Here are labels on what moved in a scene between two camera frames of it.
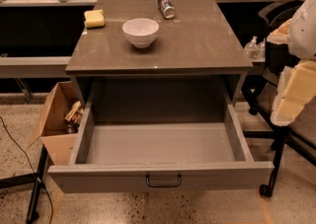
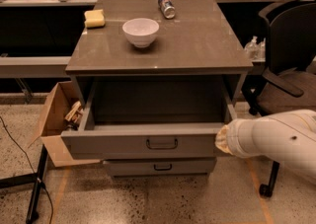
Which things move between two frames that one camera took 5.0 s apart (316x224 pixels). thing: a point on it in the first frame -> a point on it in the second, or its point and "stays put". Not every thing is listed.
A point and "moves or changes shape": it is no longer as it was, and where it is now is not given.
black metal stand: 30,179 stays put
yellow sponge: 94,19 stays put
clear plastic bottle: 252,49 stays put
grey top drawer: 133,140 moves or changes shape
